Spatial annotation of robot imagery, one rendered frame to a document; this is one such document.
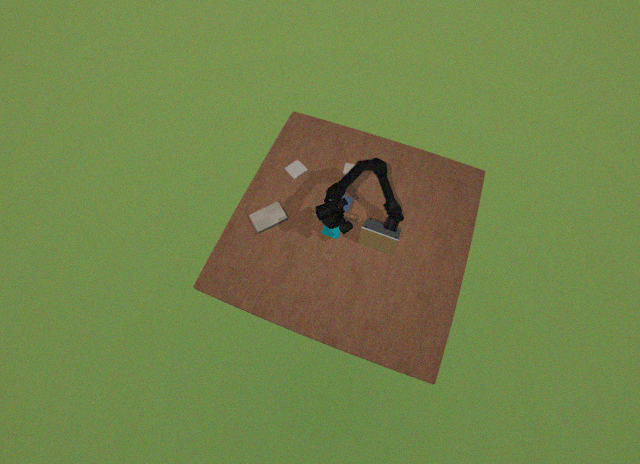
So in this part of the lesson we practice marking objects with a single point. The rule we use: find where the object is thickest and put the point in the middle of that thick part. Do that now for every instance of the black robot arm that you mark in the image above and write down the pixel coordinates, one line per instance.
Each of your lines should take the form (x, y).
(337, 190)

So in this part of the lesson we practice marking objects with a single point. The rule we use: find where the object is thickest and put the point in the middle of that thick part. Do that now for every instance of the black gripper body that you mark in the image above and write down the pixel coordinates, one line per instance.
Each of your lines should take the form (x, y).
(344, 227)

